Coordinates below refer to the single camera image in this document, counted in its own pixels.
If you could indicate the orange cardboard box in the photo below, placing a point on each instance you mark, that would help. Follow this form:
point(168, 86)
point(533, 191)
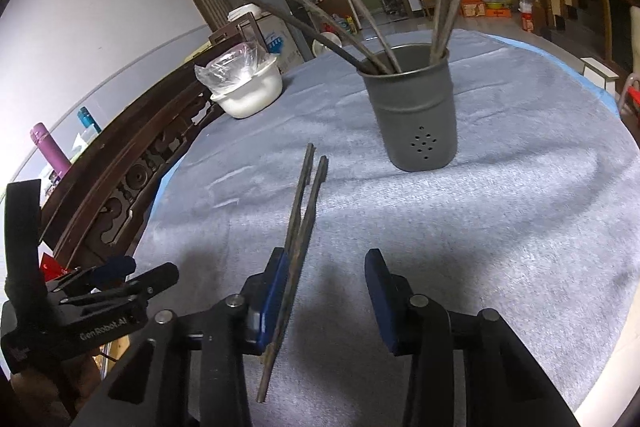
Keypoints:
point(472, 7)

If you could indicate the glass bowl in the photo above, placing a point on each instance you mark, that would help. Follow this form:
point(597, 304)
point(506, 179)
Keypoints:
point(327, 43)

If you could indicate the blue table cover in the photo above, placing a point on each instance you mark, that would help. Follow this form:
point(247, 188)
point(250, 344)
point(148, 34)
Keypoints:
point(159, 197)

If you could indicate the white bowl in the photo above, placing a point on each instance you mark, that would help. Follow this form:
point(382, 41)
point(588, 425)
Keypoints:
point(250, 99)

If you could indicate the grey table cloth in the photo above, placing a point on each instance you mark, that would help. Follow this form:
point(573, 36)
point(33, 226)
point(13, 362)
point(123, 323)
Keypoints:
point(475, 232)

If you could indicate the white step stool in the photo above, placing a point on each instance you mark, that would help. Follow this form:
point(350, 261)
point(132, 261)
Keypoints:
point(600, 69)

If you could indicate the grey metal chopstick holder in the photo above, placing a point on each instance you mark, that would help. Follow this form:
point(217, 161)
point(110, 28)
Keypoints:
point(415, 117)

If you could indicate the teal thermos bottle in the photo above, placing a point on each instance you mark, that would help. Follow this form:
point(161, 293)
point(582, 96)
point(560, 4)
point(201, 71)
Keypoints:
point(87, 119)

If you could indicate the dark carved wooden sideboard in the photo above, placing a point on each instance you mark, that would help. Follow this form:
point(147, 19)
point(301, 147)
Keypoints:
point(125, 177)

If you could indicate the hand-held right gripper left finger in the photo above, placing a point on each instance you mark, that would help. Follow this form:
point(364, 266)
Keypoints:
point(272, 292)

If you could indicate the dark wooden chopstick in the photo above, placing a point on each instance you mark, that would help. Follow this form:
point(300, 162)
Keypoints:
point(305, 232)
point(300, 197)

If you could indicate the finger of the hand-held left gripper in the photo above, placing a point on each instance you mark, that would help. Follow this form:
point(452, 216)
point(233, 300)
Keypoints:
point(117, 267)
point(155, 279)

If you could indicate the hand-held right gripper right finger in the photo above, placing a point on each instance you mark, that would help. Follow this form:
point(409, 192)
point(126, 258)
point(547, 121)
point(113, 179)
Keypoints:
point(381, 299)

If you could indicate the clear plastic bag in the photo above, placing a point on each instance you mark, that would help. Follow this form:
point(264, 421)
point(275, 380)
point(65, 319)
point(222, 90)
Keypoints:
point(230, 67)

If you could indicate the purple thermos bottle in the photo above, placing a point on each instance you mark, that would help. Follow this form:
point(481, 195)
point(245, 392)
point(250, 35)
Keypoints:
point(52, 152)

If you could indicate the red plastic chair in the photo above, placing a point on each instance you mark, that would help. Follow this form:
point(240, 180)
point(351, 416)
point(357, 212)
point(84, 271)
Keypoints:
point(632, 94)

